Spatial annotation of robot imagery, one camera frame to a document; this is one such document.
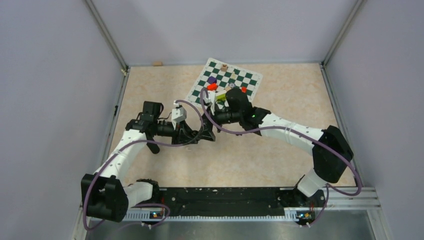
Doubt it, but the wooden cork cylinder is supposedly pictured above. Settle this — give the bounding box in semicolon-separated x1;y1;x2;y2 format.
152;61;163;67

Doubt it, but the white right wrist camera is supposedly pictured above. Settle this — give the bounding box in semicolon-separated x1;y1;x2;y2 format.
203;90;216;106

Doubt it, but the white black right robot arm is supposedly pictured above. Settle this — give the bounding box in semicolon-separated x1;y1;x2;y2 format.
199;88;358;206

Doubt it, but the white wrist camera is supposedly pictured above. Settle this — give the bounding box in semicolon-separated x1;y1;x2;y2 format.
203;90;216;106
171;103;187;128

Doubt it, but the green white toy brick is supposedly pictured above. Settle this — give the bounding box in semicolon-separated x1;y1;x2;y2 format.
215;93;226;102

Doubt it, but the brown wooden chess piece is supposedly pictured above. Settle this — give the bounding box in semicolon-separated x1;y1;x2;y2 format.
220;64;228;72

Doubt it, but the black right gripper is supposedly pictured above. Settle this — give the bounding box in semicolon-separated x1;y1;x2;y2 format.
196;102;243;142

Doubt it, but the green white chessboard mat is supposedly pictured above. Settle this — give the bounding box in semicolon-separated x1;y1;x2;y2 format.
185;57;263;108

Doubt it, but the purple toy brick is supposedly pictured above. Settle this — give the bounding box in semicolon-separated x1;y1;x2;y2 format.
207;76;217;84

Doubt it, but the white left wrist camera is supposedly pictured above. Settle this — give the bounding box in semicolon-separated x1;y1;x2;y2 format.
171;103;187;128

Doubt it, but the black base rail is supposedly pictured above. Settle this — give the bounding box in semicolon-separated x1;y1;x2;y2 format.
145;187;325;217

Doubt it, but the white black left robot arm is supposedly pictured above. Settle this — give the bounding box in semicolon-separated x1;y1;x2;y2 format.
81;100;200;223

